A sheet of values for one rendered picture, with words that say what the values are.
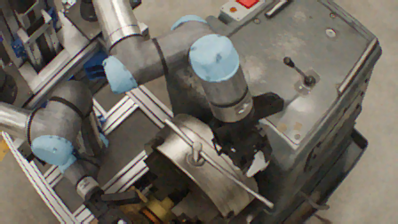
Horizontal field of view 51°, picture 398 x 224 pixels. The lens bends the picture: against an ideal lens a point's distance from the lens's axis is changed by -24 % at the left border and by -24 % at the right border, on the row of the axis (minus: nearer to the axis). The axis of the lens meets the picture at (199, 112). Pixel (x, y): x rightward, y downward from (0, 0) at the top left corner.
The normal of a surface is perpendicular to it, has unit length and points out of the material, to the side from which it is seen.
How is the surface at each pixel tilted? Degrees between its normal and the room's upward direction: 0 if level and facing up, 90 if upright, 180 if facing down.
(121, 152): 0
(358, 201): 0
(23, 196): 0
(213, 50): 20
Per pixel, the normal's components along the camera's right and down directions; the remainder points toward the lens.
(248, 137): -0.29, -0.65
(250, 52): -0.07, -0.48
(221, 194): 0.46, 0.09
